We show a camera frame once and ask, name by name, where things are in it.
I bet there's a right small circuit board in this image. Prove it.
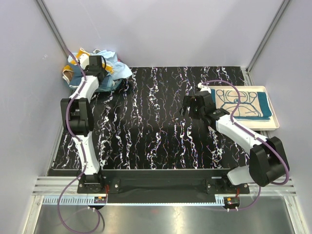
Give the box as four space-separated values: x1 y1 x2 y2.
226 197 240 205

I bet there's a light blue towel in basket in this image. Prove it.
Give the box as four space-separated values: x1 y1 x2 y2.
68 50 133 80

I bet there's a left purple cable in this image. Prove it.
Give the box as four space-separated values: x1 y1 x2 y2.
57 50 105 232

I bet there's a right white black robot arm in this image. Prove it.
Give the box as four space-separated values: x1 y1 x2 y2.
179 91 290 193

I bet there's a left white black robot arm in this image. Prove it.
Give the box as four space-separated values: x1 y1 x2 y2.
60 55 107 194

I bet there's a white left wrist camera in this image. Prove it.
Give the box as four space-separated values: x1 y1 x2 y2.
79 54 89 69

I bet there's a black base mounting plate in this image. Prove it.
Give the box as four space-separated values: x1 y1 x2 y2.
77 169 250 205

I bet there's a left small circuit board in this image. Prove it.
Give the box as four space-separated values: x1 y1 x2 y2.
94 196 107 204

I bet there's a teal beige Doraemon towel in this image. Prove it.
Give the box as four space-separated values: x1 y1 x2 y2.
211 89 273 121

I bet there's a small circuit board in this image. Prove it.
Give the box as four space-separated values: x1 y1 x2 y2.
94 196 107 204
226 197 240 205

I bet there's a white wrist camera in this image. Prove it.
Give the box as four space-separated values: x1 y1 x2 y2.
197 83 212 94
79 54 89 69

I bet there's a dark blue towel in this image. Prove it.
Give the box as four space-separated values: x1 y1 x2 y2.
62 65 114 93

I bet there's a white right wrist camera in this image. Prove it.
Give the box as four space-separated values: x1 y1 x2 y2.
197 83 212 94

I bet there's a yellow towel in basket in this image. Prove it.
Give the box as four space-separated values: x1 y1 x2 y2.
67 48 118 74

